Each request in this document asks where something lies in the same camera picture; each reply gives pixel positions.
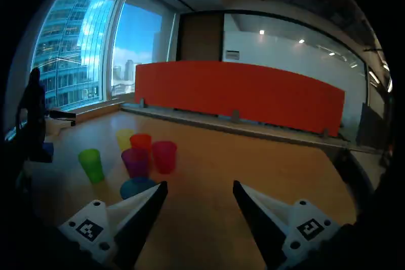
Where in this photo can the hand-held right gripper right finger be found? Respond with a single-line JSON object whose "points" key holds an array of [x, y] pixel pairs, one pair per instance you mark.
{"points": [[303, 219]]}

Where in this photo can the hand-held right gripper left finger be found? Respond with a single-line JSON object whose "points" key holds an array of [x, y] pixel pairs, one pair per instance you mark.
{"points": [[95, 219]]}

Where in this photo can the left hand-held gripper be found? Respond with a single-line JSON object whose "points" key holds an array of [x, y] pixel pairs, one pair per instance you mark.
{"points": [[33, 115]]}

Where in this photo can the dark blue plastic cup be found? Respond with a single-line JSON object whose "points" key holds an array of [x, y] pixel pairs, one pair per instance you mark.
{"points": [[48, 149]]}

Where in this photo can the light blue plastic cup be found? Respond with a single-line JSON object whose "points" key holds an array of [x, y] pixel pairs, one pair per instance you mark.
{"points": [[134, 186]]}

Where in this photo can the green plastic cup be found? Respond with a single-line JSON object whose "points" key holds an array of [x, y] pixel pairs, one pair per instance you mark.
{"points": [[91, 165]]}

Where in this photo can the yellow plastic cup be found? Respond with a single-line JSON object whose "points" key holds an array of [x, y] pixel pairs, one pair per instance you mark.
{"points": [[123, 138]]}

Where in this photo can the purple plastic cup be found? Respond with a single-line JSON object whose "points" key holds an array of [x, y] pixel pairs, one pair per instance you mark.
{"points": [[135, 162]]}

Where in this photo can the orange plastic cup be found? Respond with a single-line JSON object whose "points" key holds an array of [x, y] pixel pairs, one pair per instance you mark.
{"points": [[141, 142]]}

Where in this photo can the pink plastic cup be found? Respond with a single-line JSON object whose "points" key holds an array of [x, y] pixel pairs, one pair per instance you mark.
{"points": [[164, 157]]}

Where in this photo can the red desk screen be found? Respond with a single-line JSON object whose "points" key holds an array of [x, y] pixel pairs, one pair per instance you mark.
{"points": [[240, 96]]}

